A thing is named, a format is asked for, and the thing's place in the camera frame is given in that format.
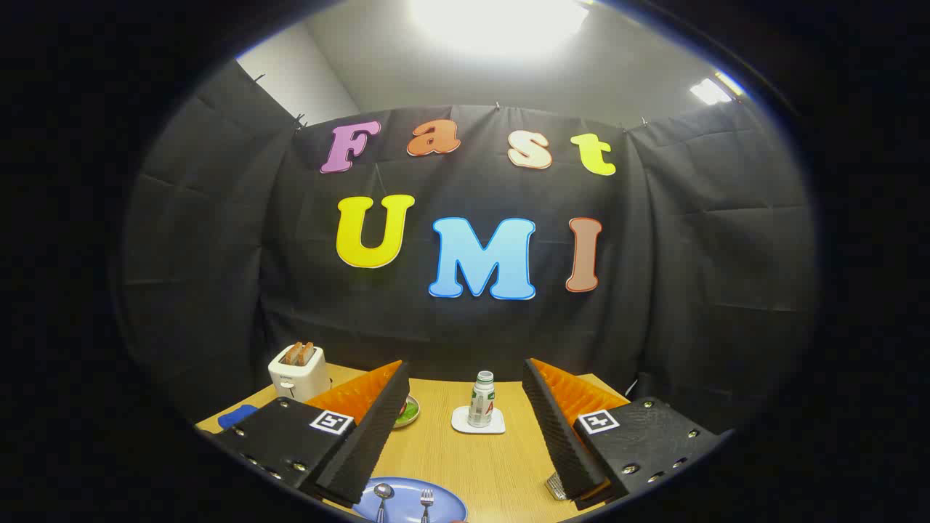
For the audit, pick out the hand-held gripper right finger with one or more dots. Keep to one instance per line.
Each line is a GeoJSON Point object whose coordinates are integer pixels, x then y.
{"type": "Point", "coordinates": [563, 436]}

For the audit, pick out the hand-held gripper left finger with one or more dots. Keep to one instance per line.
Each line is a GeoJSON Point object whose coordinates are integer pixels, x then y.
{"type": "Point", "coordinates": [367, 436]}

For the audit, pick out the white oval food dish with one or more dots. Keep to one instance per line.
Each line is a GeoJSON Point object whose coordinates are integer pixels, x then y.
{"type": "Point", "coordinates": [410, 418]}

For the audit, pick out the green lettuce leaf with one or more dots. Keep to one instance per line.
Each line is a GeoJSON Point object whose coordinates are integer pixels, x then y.
{"type": "Point", "coordinates": [408, 412]}

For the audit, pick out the blue round plate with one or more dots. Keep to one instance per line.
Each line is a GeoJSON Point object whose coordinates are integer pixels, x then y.
{"type": "Point", "coordinates": [403, 501]}

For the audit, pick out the white drink bottle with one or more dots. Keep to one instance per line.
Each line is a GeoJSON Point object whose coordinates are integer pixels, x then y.
{"type": "Point", "coordinates": [481, 403]}

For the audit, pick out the white toaster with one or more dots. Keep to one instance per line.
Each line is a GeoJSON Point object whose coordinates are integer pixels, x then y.
{"type": "Point", "coordinates": [298, 379]}

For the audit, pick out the white square coaster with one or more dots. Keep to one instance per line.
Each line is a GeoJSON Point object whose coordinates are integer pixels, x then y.
{"type": "Point", "coordinates": [465, 425]}

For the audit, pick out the toast slices in toaster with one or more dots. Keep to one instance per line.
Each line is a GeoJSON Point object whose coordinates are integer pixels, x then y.
{"type": "Point", "coordinates": [299, 353]}

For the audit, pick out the blue folded towel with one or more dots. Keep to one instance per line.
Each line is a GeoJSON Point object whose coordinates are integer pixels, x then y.
{"type": "Point", "coordinates": [236, 416]}

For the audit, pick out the small ceiling light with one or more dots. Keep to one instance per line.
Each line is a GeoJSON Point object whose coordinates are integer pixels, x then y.
{"type": "Point", "coordinates": [710, 91]}

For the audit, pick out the large ceiling light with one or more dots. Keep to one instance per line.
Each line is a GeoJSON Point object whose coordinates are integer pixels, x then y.
{"type": "Point", "coordinates": [498, 25]}

